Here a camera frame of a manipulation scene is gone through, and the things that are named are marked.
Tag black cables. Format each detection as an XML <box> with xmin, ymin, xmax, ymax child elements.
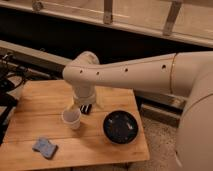
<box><xmin>0</xmin><ymin>53</ymin><xmax>29</xmax><ymax>144</ymax></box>

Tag black white striped block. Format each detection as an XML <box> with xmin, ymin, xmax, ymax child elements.
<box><xmin>80</xmin><ymin>104</ymin><xmax>92</xmax><ymax>115</ymax></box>

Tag metal rail bracket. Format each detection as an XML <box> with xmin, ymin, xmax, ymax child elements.
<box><xmin>103</xmin><ymin>0</ymin><xmax>113</xmax><ymax>24</ymax></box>
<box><xmin>163</xmin><ymin>0</ymin><xmax>183</xmax><ymax>36</ymax></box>
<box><xmin>32</xmin><ymin>0</ymin><xmax>43</xmax><ymax>11</ymax></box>

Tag white ceramic cup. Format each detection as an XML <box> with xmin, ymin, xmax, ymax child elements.
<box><xmin>62</xmin><ymin>108</ymin><xmax>81</xmax><ymax>130</ymax></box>

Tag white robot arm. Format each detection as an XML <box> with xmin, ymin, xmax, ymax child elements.
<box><xmin>63</xmin><ymin>51</ymin><xmax>213</xmax><ymax>171</ymax></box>

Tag blue sponge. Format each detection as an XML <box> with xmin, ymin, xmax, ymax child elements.
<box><xmin>32</xmin><ymin>137</ymin><xmax>58</xmax><ymax>159</ymax></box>

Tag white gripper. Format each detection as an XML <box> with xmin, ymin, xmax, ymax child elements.
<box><xmin>68</xmin><ymin>91</ymin><xmax>96</xmax><ymax>110</ymax></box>

